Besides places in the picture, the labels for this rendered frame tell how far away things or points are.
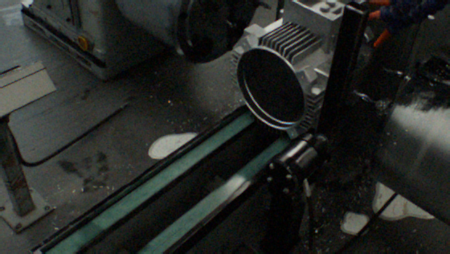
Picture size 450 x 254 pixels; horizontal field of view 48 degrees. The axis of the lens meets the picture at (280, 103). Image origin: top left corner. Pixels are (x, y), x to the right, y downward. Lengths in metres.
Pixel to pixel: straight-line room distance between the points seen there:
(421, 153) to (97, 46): 0.75
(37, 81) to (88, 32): 0.40
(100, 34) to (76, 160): 0.28
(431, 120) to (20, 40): 1.03
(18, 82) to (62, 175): 0.28
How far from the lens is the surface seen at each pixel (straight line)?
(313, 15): 0.84
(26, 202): 0.96
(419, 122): 0.72
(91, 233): 0.79
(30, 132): 1.13
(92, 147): 1.07
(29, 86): 0.81
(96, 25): 1.15
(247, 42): 0.85
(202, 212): 0.80
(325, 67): 0.83
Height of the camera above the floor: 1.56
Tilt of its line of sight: 40 degrees down
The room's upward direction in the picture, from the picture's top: 9 degrees clockwise
